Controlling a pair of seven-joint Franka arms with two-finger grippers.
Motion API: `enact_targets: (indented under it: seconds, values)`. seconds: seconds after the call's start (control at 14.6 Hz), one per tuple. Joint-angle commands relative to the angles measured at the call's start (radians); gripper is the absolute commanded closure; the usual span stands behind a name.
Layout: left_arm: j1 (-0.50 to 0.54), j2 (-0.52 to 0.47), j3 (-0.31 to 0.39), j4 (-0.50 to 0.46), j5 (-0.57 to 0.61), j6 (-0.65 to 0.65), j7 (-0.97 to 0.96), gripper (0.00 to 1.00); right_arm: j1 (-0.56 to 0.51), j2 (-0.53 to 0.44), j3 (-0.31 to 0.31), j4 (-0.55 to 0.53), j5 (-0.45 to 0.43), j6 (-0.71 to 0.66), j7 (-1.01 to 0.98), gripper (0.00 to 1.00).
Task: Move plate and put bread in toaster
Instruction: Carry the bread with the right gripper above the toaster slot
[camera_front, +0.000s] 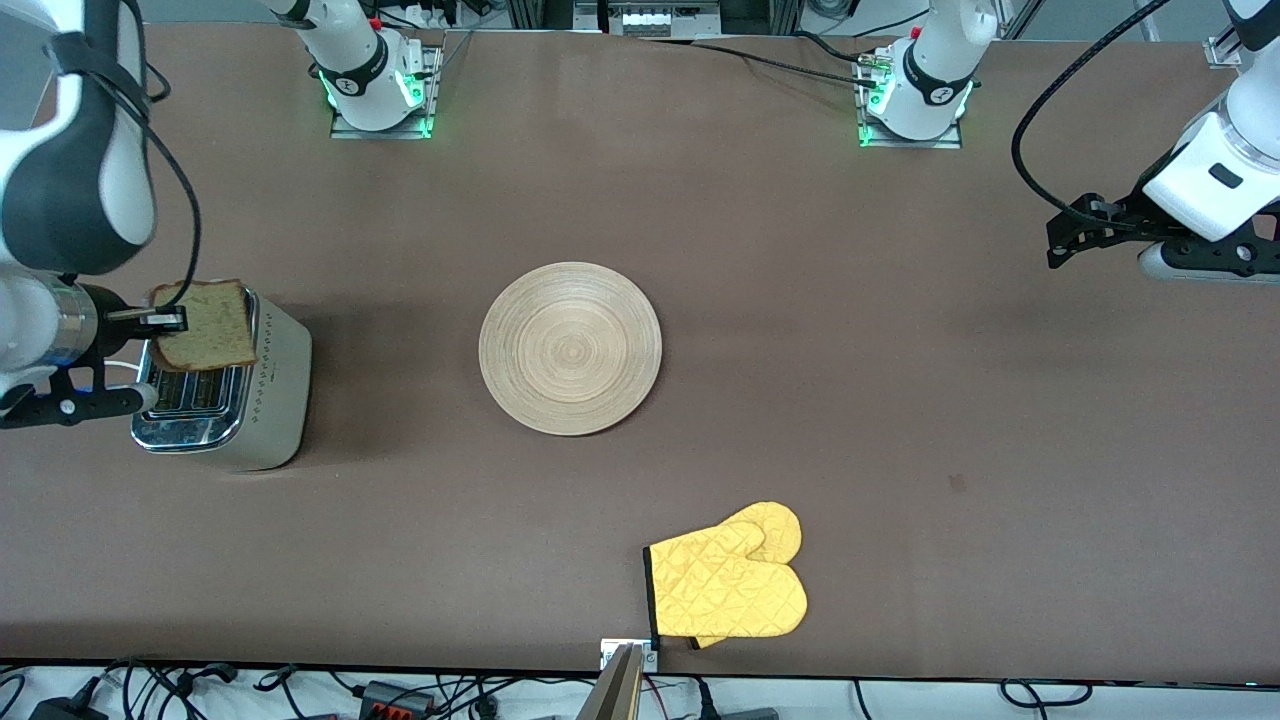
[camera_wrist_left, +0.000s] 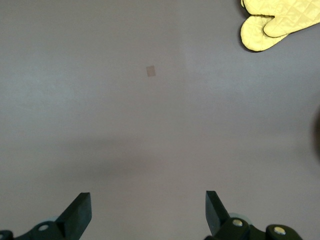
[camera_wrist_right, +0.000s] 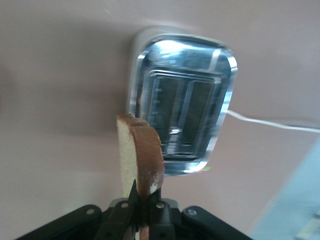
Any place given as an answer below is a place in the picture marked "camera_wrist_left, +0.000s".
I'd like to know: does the yellow quilted oven mitt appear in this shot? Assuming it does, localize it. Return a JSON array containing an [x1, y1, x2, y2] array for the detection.
[[240, 14, 288, 53], [239, 0, 320, 38]]

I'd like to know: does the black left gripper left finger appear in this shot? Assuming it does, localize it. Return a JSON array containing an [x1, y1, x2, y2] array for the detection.
[[14, 192, 92, 240]]

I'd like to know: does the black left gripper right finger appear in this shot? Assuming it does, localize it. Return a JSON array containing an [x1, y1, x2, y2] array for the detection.
[[204, 190, 253, 240]]

